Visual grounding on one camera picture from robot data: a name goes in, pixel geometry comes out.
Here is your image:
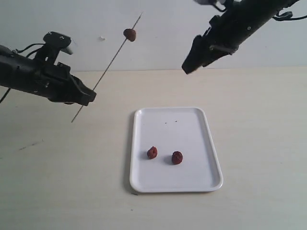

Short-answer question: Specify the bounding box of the white rectangular plastic tray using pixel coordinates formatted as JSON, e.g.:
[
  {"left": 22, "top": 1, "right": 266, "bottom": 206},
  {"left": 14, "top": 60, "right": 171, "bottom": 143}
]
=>
[{"left": 130, "top": 107, "right": 224, "bottom": 193}]

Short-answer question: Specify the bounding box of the dried red fruit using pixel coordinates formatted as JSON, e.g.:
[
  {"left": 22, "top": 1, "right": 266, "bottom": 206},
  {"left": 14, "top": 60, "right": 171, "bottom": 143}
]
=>
[
  {"left": 123, "top": 28, "right": 137, "bottom": 42},
  {"left": 171, "top": 151, "right": 183, "bottom": 165},
  {"left": 147, "top": 146, "right": 158, "bottom": 159}
]

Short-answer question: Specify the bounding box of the thin metal skewer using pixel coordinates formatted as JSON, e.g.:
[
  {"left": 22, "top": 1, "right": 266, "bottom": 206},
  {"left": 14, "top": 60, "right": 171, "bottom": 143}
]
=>
[{"left": 71, "top": 11, "right": 144, "bottom": 123}]

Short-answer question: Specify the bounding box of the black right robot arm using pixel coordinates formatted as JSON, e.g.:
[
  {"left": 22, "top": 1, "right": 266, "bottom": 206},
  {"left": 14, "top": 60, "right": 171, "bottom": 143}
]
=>
[{"left": 182, "top": 0, "right": 306, "bottom": 74}]

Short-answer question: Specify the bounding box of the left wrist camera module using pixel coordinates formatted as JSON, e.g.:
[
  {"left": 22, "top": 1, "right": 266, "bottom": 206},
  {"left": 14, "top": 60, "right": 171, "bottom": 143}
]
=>
[{"left": 34, "top": 31, "right": 73, "bottom": 65}]

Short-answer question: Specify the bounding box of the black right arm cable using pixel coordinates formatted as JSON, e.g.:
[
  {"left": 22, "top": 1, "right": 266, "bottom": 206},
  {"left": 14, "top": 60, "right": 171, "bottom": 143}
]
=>
[{"left": 272, "top": 11, "right": 307, "bottom": 21}]

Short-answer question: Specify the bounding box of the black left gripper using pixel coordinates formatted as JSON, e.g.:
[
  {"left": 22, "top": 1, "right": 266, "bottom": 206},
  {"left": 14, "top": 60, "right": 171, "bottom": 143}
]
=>
[{"left": 31, "top": 62, "right": 96, "bottom": 106}]

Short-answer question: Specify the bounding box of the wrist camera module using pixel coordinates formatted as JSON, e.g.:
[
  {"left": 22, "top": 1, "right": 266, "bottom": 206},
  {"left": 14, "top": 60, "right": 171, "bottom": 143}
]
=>
[
  {"left": 194, "top": 0, "right": 226, "bottom": 12},
  {"left": 34, "top": 31, "right": 73, "bottom": 65}
]

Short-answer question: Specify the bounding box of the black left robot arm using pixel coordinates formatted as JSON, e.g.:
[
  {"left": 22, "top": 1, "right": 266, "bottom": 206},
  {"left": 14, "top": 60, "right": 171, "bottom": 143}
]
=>
[{"left": 0, "top": 46, "right": 96, "bottom": 106}]

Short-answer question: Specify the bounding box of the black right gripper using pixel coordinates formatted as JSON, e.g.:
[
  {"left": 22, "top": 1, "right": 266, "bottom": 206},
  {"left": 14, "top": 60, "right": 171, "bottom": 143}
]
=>
[{"left": 182, "top": 9, "right": 242, "bottom": 74}]

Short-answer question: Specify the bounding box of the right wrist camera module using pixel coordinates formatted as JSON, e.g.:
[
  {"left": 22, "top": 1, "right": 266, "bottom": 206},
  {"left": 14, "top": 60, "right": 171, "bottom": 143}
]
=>
[{"left": 194, "top": 0, "right": 226, "bottom": 12}]

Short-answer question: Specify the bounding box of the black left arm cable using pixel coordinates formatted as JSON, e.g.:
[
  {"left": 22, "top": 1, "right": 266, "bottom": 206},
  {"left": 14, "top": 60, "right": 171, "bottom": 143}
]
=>
[{"left": 0, "top": 43, "right": 45, "bottom": 104}]

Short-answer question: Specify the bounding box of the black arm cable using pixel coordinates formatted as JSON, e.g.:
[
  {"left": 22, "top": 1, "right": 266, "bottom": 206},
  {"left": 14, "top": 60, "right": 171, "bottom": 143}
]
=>
[
  {"left": 272, "top": 11, "right": 307, "bottom": 21},
  {"left": 0, "top": 43, "right": 45, "bottom": 104}
]

